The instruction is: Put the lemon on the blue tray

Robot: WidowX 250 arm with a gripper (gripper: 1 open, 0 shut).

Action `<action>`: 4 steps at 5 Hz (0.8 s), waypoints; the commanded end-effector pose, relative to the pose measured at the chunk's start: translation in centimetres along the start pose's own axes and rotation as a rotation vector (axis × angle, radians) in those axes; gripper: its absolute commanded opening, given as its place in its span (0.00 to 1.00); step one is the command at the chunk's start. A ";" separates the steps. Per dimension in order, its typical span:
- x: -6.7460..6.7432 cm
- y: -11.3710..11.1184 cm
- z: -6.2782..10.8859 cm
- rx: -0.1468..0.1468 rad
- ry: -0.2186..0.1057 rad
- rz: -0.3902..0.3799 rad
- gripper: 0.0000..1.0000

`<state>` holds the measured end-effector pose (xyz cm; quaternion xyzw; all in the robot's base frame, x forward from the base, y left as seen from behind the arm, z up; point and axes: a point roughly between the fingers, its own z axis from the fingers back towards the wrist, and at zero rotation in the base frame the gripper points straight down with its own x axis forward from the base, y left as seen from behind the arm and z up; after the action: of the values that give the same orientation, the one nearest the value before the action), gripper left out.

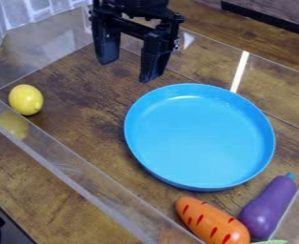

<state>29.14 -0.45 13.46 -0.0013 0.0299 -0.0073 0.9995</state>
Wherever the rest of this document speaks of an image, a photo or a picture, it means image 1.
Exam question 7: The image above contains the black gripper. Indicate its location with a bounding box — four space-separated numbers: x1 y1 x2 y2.
90 0 183 83

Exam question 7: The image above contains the yellow lemon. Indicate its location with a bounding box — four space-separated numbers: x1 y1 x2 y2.
8 84 43 116

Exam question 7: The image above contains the blue round tray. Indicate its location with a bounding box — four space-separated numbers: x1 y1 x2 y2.
123 83 275 192

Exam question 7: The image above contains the white patterned curtain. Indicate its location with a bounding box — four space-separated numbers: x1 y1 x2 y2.
0 0 91 46

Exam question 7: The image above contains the orange toy carrot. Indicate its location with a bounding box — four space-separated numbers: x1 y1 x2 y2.
175 196 250 244

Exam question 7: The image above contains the purple toy eggplant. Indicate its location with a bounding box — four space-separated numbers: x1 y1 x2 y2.
238 173 297 240

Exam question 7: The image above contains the green toy vegetable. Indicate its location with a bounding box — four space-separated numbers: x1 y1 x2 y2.
250 239 287 244

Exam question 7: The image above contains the clear acrylic enclosure wall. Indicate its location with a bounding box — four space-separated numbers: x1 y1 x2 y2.
0 0 299 244

